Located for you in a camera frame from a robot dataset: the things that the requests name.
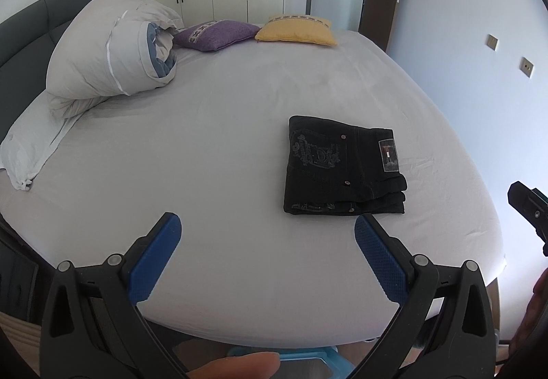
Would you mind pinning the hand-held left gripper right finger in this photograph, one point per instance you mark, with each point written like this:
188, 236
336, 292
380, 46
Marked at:
379, 259

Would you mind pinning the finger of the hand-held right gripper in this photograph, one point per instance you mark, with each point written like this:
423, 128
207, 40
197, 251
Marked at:
528, 205

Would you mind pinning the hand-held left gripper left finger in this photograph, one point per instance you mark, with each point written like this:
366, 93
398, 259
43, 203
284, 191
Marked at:
158, 259

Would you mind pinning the black pants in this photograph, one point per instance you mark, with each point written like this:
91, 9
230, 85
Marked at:
338, 173

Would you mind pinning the person's right forearm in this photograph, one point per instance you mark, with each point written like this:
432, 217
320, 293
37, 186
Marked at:
533, 310

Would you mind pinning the person's left hand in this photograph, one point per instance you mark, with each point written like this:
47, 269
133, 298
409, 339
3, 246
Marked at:
239, 368

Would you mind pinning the bed with white sheet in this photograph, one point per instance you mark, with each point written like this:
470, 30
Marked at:
222, 139

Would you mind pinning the dark nightstand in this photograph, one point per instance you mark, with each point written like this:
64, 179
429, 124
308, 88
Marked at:
17, 276

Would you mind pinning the white pillow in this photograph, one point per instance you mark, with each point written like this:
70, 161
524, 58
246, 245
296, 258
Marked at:
30, 143

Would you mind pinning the rolled grey duvet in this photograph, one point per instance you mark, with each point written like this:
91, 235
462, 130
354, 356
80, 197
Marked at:
94, 53

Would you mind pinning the purple pillow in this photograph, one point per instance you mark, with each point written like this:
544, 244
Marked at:
218, 34

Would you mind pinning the yellow pillow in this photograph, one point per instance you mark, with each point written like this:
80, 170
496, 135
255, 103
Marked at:
299, 31

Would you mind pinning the dark grey headboard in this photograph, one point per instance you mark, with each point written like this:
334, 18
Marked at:
25, 27

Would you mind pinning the square metal wall switch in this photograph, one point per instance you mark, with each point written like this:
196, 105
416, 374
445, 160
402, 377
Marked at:
527, 68
492, 42

